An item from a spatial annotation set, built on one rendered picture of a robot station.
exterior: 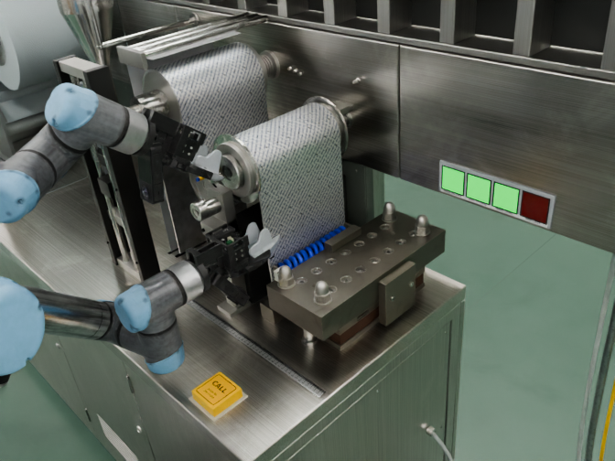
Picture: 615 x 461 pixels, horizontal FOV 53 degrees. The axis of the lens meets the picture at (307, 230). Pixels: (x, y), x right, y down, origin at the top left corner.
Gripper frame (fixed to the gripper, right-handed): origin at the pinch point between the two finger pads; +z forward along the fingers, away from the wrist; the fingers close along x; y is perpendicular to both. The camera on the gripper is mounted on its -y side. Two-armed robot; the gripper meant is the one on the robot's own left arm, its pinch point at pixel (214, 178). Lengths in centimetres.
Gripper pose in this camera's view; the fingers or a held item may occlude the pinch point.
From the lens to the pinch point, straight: 125.7
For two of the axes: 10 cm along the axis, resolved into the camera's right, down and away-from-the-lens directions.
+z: 6.0, 2.2, 7.7
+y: 3.9, -9.2, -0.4
